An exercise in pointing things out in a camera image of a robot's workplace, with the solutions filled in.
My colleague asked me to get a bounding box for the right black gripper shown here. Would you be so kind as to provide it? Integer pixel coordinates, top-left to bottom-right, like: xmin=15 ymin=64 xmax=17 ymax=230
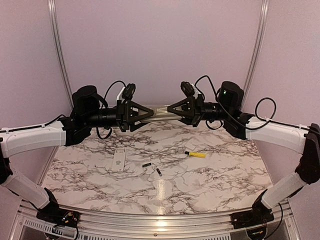
xmin=167 ymin=93 xmax=232 ymax=127

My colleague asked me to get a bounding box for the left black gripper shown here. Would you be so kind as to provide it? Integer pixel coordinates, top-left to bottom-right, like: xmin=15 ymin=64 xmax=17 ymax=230
xmin=83 ymin=98 xmax=154 ymax=132

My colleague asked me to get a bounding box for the small white remote control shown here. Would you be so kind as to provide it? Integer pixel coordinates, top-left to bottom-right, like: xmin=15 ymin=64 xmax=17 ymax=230
xmin=139 ymin=105 xmax=182 ymax=123

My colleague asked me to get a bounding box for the black battery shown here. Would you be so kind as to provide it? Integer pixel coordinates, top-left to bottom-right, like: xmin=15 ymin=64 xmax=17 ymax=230
xmin=156 ymin=168 xmax=162 ymax=177
xmin=142 ymin=162 xmax=152 ymax=168

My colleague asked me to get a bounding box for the large white remote control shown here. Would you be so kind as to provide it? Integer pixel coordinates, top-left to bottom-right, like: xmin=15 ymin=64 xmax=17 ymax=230
xmin=111 ymin=148 xmax=126 ymax=172

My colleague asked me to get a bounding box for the yellow handled screwdriver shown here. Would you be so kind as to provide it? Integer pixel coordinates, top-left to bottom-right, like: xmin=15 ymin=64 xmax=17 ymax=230
xmin=184 ymin=151 xmax=206 ymax=158

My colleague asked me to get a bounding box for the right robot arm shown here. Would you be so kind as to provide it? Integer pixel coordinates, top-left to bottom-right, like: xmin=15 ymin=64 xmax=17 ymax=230
xmin=167 ymin=81 xmax=320 ymax=224

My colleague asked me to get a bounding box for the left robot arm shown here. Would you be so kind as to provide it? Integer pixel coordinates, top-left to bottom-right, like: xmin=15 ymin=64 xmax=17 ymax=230
xmin=0 ymin=83 xmax=154 ymax=223

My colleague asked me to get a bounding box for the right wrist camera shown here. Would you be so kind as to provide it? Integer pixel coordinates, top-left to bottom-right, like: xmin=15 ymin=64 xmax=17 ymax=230
xmin=180 ymin=81 xmax=203 ymax=99

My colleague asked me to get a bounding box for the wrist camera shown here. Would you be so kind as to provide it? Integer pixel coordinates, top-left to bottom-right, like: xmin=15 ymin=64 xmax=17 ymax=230
xmin=180 ymin=81 xmax=203 ymax=99
xmin=116 ymin=83 xmax=136 ymax=101

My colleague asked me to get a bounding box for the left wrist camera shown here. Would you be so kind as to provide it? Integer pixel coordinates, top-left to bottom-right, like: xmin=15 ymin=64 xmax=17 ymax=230
xmin=116 ymin=83 xmax=136 ymax=101

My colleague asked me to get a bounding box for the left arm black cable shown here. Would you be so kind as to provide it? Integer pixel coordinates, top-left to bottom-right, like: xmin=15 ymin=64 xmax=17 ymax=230
xmin=0 ymin=79 xmax=126 ymax=140

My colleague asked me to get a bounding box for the right aluminium corner post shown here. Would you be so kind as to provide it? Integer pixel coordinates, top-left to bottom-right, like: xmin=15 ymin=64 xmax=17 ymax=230
xmin=243 ymin=0 xmax=270 ymax=88

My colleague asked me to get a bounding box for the aluminium corner post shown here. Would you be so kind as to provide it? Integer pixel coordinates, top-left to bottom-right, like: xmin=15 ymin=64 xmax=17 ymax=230
xmin=243 ymin=0 xmax=270 ymax=88
xmin=47 ymin=0 xmax=74 ymax=107

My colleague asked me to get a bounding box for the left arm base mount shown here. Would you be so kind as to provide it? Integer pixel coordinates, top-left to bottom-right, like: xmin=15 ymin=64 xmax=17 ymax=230
xmin=36 ymin=208 xmax=80 ymax=228

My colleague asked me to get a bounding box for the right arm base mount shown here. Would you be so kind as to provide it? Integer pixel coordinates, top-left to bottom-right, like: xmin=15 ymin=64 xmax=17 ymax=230
xmin=230 ymin=209 xmax=275 ymax=229

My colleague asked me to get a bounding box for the left aluminium corner post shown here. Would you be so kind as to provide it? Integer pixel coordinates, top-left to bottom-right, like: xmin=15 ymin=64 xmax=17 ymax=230
xmin=47 ymin=0 xmax=74 ymax=107

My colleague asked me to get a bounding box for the aluminium front rail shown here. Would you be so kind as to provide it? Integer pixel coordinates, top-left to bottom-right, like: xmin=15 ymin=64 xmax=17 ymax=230
xmin=14 ymin=198 xmax=298 ymax=240

